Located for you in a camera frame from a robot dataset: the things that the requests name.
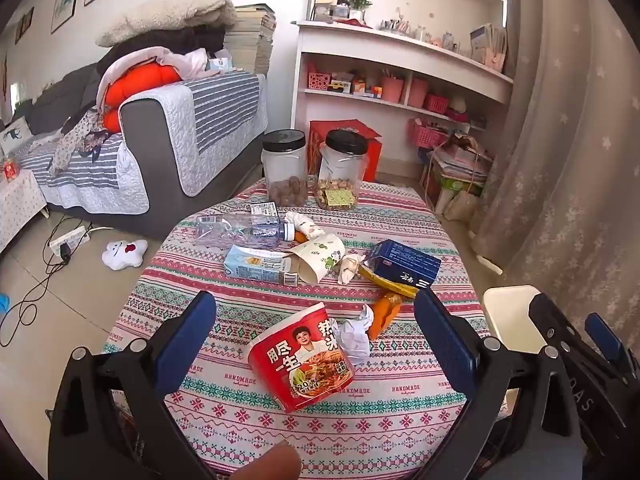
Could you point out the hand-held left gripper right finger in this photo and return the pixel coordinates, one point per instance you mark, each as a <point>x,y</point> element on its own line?
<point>445,340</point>

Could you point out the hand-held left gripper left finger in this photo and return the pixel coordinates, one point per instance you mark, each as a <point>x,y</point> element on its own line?
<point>187,330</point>

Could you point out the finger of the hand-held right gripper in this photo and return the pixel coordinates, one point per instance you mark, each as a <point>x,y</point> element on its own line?
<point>602,335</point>
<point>545,315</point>

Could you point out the white plastic bin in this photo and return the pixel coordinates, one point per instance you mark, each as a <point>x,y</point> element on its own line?
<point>510,315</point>

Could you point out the light blue milk carton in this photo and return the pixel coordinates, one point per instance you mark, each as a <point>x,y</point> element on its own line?
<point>255,265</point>

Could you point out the clear plastic bottle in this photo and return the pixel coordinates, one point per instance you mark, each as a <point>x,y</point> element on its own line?
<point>235,230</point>

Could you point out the red instant noodle cup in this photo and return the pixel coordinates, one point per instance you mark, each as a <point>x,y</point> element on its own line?
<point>300,360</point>

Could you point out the floral paper cup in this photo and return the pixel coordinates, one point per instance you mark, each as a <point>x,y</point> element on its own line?
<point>315,260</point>

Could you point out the person's left hand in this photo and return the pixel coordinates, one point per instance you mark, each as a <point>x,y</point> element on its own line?
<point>270,462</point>

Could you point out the orange snack wrapper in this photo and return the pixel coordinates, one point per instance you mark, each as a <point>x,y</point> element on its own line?
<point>382,312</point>

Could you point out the yellow packet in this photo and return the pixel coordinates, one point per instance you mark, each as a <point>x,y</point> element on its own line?
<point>395,287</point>

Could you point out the blue cardboard box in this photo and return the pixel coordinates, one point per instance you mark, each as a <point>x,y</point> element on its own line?
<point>400,262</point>

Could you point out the crumpled white paper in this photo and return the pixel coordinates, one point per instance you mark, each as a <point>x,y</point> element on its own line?
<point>352,340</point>

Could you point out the white plush toy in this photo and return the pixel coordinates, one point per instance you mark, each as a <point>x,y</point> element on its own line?
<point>125,255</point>

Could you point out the crumpled white wrapper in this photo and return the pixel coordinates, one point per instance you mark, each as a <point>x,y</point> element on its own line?
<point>347,267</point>

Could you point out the beige cloth bag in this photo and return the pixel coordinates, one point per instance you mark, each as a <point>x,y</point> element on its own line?
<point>461,207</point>

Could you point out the white barcode packet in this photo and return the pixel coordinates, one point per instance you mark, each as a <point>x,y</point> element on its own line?
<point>263,209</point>

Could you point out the small orange peel piece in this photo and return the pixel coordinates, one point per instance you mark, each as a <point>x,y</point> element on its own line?
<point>300,236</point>

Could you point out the white power strip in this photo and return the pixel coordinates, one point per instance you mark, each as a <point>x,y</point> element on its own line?
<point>70,239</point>

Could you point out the green tissue pack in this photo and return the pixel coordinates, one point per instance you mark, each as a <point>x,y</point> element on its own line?
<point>460,186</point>

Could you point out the crumpled white tissue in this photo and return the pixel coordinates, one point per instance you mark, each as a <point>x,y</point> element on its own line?
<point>305,222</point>

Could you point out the grey sofa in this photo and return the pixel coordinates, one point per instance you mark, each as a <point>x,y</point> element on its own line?
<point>145,160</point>

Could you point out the pile of boxes and papers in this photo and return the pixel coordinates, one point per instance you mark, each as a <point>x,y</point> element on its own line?
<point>462,160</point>

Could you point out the embroidered lace curtain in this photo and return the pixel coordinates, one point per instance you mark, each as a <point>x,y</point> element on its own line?
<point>565,135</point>

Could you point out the plastic jar with nuts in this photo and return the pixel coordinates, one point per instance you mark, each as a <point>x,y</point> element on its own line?
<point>284,170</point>

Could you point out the plastic jar with snacks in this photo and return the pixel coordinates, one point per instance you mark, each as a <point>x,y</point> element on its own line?
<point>341,175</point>

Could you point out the red cardboard box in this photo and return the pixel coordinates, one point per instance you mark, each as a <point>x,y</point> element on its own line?
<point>373,154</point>

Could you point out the large pink plastic basket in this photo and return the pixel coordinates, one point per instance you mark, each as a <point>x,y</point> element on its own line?
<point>429,134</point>

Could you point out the floral covered side table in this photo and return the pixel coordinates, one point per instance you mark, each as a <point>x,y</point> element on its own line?
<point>20,205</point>

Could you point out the floral garment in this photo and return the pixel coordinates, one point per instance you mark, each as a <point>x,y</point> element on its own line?
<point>75,135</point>

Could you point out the small white plush figure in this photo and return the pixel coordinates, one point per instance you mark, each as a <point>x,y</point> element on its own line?
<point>458,105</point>

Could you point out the pink pot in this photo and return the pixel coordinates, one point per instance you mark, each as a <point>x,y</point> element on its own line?
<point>392,89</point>
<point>418,92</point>

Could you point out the orange cushion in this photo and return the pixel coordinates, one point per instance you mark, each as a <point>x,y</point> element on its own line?
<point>145,80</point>

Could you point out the pale pink garment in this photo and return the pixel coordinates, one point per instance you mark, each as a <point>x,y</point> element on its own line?
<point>185,60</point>

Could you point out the yellow toy car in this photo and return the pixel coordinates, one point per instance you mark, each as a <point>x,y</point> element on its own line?
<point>339,86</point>

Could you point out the small pink lattice basket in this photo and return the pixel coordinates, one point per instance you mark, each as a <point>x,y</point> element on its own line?
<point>319,81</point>

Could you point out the black garment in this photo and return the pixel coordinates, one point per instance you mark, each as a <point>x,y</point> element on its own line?
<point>165,40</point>

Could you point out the stack of books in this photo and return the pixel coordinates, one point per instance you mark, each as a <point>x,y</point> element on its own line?
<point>250,40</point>

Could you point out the white shelf unit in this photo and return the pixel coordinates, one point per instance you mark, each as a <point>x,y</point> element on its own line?
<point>400,42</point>

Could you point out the beige fleece blanket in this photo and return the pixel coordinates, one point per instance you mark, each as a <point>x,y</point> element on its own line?
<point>170,15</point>

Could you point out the small potted plant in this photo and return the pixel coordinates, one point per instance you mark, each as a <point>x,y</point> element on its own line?
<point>360,2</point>

